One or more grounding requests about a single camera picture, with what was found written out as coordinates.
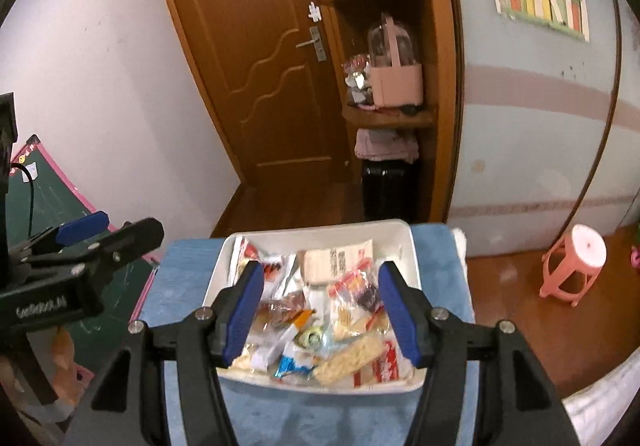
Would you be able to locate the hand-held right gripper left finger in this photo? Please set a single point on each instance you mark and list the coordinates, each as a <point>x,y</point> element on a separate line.
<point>245,311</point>

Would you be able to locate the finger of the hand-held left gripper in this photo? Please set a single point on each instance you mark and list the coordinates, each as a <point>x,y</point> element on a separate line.
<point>135,238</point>
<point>82,228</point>

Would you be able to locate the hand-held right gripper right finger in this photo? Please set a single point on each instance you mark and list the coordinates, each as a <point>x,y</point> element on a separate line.
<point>400,316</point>

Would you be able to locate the pile of mixed snacks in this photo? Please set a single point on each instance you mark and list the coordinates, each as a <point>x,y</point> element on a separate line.
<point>345,286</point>

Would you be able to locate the white plastic bin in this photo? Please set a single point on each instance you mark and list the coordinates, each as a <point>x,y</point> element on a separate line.
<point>390,236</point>

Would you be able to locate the orange toy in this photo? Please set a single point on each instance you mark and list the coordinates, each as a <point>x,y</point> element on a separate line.
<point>64,351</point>

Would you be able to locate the black suitcase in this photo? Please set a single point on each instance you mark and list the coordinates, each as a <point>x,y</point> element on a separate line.
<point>387,191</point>

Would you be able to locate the pink folded cloth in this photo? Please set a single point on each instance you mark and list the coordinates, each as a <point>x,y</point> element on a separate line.
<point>385,146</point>

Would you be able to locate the pink plastic stool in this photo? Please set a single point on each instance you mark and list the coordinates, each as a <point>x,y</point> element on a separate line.
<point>580,246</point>

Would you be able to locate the brown wooden door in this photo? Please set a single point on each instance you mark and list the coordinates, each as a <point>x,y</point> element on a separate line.
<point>240,51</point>

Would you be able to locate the white blanket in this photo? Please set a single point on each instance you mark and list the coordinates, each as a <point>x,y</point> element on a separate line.
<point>610,406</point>

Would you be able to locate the pink basket with clear lid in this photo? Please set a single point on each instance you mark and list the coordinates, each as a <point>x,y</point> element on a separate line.
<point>395,86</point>

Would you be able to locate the wooden shelf unit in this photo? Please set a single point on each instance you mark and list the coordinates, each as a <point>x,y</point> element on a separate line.
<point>440,76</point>

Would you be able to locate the cluster of small trinkets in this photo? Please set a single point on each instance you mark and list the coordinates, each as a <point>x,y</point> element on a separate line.
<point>356,76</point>

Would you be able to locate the white door hook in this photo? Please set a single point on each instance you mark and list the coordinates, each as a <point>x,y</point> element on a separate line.
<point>314,12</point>

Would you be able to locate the green chalkboard with pink frame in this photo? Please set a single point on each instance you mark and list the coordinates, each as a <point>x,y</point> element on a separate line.
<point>45,191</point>

